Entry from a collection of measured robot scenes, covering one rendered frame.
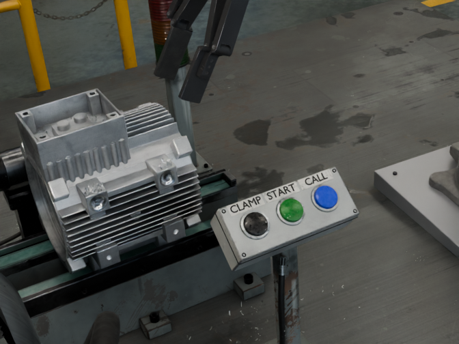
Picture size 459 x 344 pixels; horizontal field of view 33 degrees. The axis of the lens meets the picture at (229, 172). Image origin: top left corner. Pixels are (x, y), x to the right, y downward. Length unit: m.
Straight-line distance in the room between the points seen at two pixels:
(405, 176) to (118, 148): 0.59
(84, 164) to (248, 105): 0.77
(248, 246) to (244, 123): 0.78
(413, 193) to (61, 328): 0.65
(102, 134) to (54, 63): 3.09
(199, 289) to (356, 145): 0.53
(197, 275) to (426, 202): 0.43
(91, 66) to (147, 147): 2.94
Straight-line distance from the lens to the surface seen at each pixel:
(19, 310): 0.84
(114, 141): 1.05
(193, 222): 1.14
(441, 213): 1.37
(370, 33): 2.09
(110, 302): 1.16
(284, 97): 1.78
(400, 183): 1.43
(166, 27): 1.39
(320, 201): 0.97
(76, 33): 4.43
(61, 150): 1.03
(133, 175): 1.06
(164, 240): 1.15
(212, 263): 1.20
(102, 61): 4.05
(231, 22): 0.96
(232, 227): 0.93
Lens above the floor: 1.63
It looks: 33 degrees down
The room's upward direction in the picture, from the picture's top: 5 degrees counter-clockwise
